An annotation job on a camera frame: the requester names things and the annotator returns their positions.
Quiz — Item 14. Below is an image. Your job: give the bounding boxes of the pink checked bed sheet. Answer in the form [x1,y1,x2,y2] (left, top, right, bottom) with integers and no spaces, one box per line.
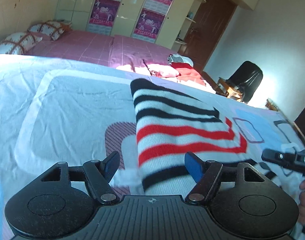
[26,30,176,68]

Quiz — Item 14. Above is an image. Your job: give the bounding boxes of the near patterned pillow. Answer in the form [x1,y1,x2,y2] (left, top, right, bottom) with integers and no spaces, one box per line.
[0,32,42,55]

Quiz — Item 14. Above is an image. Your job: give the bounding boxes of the cream glossy wardrobe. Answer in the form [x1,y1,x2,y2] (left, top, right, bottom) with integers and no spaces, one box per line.
[55,0,259,49]

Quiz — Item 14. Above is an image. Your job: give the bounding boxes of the red and white clothes pile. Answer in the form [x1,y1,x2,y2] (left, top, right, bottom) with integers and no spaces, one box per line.
[117,54,206,87]

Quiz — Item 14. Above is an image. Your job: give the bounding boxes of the black chair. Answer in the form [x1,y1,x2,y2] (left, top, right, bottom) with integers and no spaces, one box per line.
[226,61,263,103]

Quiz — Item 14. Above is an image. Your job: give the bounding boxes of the person's right hand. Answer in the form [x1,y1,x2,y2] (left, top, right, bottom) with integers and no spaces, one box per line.
[298,180,305,225]

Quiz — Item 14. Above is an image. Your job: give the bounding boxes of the brown wooden door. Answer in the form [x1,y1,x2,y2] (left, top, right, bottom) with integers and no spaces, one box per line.
[179,0,237,73]

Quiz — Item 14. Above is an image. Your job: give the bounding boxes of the patterned pillow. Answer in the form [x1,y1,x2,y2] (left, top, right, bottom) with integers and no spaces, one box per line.
[27,21,72,41]
[0,32,42,55]

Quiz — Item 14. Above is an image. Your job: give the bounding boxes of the small wooden side table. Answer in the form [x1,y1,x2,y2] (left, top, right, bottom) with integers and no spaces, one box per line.
[214,77,243,102]

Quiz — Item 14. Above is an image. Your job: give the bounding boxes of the corner wall shelves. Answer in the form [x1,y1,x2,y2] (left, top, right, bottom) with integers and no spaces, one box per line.
[172,0,206,51]

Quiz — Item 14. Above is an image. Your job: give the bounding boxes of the far patterned pillow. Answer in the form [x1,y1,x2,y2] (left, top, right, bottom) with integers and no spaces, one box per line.
[27,21,72,41]

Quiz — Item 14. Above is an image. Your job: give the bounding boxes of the lower right purple poster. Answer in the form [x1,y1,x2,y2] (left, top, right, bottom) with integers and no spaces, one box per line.
[131,8,165,43]

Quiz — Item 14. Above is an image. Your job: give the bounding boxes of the striped knit cat sweater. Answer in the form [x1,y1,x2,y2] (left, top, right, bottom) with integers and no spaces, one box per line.
[130,78,284,196]

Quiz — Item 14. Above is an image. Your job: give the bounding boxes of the lower left purple poster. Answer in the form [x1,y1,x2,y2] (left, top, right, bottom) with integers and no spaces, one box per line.
[87,0,120,36]

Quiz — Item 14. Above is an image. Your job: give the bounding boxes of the beige round headboard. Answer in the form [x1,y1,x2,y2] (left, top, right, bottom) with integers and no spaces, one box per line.
[0,0,59,42]

